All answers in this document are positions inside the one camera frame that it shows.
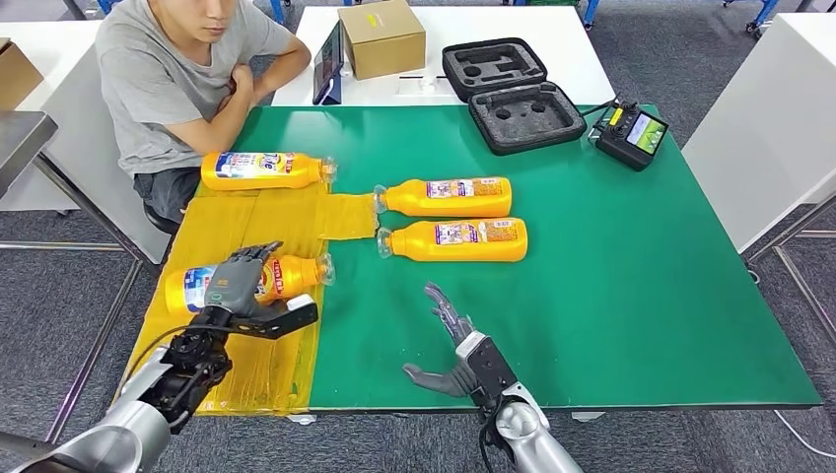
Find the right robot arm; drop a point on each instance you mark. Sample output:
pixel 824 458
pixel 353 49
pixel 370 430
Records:
pixel 529 437

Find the open brown cardboard box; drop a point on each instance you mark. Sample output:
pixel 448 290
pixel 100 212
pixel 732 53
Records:
pixel 14 74

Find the person's left forearm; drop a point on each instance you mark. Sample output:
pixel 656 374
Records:
pixel 286 70

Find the white table with metal legs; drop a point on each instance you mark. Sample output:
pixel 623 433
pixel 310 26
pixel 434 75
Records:
pixel 761 129

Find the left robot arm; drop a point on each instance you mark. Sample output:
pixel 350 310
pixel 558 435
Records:
pixel 130 431

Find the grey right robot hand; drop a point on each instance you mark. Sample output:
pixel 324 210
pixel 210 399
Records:
pixel 451 320

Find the orange detergent bottle clear cap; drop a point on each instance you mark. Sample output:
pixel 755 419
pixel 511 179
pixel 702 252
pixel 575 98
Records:
pixel 294 173
pixel 411 241
pixel 294 274
pixel 411 198

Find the black stool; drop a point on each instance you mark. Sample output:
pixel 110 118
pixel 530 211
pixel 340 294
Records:
pixel 159 221

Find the dark tablet with stand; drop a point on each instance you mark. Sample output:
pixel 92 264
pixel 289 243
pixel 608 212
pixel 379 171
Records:
pixel 328 64

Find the person's left hand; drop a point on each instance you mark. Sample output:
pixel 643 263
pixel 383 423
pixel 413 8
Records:
pixel 223 101

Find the white side table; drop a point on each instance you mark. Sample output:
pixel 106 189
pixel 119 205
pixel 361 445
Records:
pixel 68 77

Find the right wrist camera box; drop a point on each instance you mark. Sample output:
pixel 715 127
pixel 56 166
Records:
pixel 490 372

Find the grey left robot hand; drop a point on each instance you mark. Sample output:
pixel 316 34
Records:
pixel 235 287

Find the green plastic crate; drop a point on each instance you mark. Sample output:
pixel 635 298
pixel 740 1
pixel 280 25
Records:
pixel 552 2

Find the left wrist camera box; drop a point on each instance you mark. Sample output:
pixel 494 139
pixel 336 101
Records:
pixel 287 323

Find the open black foam case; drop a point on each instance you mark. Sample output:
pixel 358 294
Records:
pixel 521 119

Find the white table with box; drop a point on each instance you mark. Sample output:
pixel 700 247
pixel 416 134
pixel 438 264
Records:
pixel 554 44

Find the small white plastic item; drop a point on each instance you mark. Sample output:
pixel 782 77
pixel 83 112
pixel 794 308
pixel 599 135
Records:
pixel 426 83

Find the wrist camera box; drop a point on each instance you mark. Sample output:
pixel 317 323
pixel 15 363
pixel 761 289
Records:
pixel 490 372
pixel 287 323

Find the thin black pen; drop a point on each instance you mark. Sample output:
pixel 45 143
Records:
pixel 407 76

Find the black remote controller with screen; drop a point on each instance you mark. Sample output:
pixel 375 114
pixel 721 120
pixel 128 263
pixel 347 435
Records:
pixel 625 138

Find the person's right forearm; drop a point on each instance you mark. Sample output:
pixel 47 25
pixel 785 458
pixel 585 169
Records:
pixel 234 121

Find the yellow taped cardboard mat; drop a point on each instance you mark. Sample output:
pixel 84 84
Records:
pixel 261 372

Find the grey metal table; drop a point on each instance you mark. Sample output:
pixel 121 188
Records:
pixel 18 139

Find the closed brown cardboard box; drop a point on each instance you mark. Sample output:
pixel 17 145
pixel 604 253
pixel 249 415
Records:
pixel 383 44

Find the person's right hand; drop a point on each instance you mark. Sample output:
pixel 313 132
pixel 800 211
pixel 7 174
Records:
pixel 242 78

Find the person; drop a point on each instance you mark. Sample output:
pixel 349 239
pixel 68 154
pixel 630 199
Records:
pixel 150 78

